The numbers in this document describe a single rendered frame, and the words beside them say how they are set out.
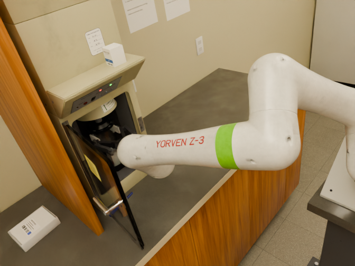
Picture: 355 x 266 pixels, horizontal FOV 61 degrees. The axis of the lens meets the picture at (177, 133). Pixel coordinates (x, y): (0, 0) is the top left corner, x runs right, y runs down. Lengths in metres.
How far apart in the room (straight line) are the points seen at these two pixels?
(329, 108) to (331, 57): 2.99
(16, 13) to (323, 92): 0.83
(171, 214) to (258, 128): 0.64
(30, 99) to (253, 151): 0.60
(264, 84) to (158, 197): 0.74
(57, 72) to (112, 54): 0.18
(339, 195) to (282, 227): 1.13
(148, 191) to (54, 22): 0.75
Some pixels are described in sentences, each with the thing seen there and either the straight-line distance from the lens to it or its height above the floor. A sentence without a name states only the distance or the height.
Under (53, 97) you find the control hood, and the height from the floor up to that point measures 1.50.
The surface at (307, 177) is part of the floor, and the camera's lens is 2.70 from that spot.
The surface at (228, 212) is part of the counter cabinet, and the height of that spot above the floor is 0.64.
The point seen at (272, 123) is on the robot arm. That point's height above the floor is 1.47.
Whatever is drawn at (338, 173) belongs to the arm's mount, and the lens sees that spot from 1.26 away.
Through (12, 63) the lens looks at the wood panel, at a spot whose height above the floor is 1.64.
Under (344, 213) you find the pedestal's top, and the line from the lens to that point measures 1.24.
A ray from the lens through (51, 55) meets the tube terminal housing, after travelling 1.01.
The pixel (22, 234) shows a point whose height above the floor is 0.98.
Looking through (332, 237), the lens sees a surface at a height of 0.74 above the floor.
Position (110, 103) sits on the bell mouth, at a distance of 1.18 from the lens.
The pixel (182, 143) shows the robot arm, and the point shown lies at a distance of 0.78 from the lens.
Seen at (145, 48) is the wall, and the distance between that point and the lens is 1.78.
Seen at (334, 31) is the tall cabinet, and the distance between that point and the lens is 3.77.
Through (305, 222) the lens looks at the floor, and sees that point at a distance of 2.38.
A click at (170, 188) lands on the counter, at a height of 0.94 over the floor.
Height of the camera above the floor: 1.86
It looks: 35 degrees down
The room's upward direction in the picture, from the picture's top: 11 degrees counter-clockwise
